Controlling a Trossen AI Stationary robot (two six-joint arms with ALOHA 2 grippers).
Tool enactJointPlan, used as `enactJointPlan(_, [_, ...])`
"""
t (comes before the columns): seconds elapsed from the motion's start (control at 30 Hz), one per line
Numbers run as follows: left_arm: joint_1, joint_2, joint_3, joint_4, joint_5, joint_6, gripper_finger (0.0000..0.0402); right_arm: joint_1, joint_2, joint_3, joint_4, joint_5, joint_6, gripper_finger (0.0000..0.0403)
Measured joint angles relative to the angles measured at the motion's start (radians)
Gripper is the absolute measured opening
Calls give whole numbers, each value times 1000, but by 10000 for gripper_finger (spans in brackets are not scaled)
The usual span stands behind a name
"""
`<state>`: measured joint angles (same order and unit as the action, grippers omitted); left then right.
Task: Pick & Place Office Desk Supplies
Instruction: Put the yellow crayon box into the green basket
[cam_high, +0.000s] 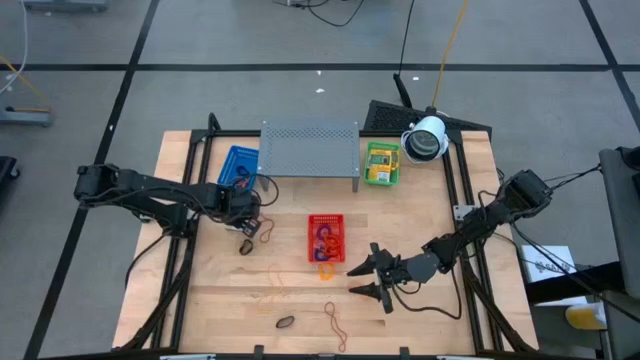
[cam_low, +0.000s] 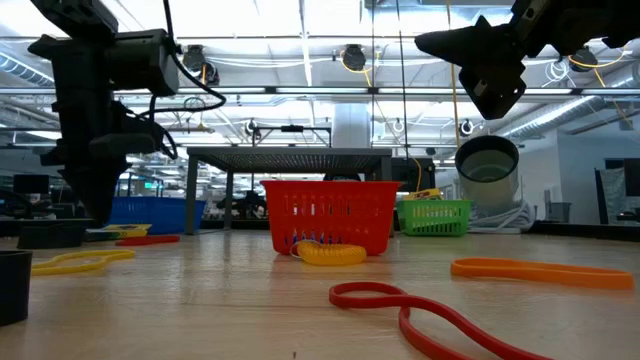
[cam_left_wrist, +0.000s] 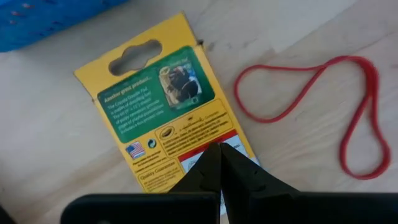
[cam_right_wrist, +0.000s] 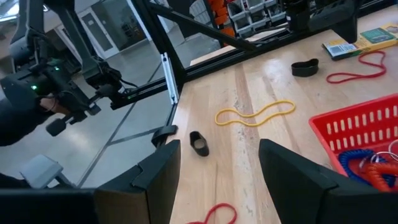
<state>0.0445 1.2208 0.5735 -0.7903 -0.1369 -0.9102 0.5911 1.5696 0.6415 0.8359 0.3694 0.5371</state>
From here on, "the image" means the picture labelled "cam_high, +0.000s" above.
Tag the grey floor stand base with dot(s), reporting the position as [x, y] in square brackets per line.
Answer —
[25, 119]
[65, 5]

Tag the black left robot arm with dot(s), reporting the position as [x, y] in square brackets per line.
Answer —
[150, 187]

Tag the black aluminium frame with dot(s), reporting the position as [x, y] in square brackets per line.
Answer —
[230, 133]

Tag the blue coil wristband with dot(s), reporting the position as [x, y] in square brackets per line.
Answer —
[316, 256]

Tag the yellow plastic object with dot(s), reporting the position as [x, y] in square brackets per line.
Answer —
[585, 317]

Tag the thin red rubber band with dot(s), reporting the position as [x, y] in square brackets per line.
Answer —
[240, 182]
[273, 227]

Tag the blue plastic basket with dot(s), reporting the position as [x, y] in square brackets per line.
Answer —
[225, 172]

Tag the black wide band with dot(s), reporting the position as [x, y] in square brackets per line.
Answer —
[278, 322]
[241, 247]

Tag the long red rubber band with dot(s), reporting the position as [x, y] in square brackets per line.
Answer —
[334, 322]

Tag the yellow coil wristband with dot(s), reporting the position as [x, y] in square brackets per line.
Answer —
[320, 272]

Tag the silver aluminium bar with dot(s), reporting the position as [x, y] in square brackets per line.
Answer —
[187, 357]
[465, 357]

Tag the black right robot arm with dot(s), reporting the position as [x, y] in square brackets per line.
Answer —
[480, 225]

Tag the black edge bracket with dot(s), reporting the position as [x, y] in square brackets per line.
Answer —
[259, 351]
[404, 352]

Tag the red plastic basket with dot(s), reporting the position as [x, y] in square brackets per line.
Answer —
[339, 222]

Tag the purple coil wristband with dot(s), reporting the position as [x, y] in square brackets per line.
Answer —
[320, 232]

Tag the grey side furniture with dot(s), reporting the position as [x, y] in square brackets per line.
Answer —
[620, 210]

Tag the orange rubber band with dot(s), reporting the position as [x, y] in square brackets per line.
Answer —
[246, 185]

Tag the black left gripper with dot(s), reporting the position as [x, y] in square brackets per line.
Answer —
[240, 210]

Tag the grey perforated metal shelf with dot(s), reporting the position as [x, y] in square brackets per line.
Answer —
[310, 147]

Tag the black perforated panel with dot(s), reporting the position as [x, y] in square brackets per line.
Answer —
[390, 117]

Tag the black floor object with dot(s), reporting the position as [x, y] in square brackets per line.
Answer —
[7, 167]

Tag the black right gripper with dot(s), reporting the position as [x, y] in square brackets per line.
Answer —
[407, 270]

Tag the white cardboard box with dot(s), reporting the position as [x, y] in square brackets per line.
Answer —
[545, 265]

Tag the green plastic basket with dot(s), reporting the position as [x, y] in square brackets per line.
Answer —
[365, 172]

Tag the yellow rubber band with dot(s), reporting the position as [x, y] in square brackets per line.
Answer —
[275, 289]

